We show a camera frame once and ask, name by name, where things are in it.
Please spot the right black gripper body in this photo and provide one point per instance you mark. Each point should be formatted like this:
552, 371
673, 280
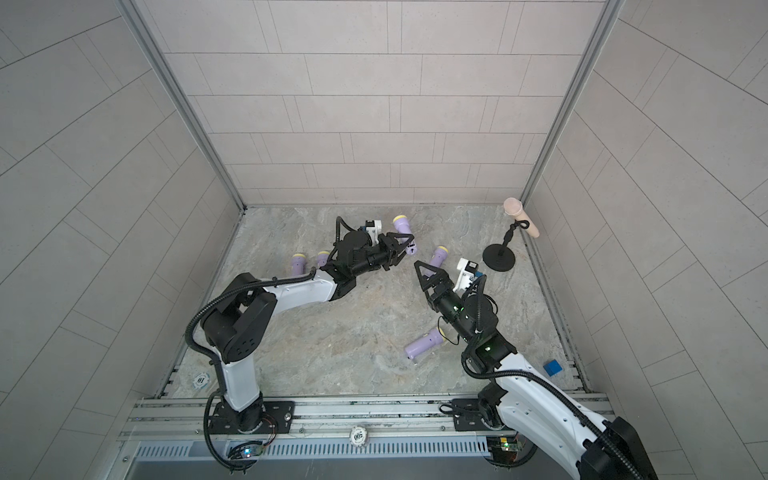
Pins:
454, 309

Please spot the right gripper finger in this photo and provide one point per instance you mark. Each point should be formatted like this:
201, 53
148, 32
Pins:
445, 278
429, 281

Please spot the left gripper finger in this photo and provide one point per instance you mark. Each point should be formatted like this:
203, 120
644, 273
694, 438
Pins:
393, 252
393, 235

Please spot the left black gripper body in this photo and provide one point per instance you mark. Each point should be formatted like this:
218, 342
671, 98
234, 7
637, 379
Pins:
373, 258

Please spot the purple flashlight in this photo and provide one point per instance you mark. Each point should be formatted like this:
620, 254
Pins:
440, 254
298, 264
431, 339
402, 225

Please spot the purple flashlight horizontal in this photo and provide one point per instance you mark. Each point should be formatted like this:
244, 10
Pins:
322, 258

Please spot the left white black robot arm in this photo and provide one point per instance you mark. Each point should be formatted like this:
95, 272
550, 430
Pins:
229, 328

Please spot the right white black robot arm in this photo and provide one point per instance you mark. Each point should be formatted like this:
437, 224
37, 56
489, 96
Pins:
584, 443

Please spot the blue tape piece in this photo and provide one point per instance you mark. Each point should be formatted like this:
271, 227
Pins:
552, 368

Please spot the beige microphone on stand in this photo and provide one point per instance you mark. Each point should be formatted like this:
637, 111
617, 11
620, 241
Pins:
513, 207

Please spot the right circuit board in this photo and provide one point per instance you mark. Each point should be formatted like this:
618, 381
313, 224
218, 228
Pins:
504, 450

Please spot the white round floor sticker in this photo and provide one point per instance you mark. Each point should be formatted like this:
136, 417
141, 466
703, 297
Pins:
201, 380

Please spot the left green circuit board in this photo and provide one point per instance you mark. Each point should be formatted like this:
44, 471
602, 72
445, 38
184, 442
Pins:
247, 451

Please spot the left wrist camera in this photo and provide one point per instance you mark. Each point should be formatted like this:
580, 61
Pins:
373, 229

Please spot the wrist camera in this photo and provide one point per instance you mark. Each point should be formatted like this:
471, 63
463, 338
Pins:
373, 229
468, 272

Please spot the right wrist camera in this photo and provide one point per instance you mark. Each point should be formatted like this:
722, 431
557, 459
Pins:
468, 272

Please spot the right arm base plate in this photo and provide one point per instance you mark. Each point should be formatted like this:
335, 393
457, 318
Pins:
473, 414

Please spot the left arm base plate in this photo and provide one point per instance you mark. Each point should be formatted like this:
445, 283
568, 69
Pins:
270, 417

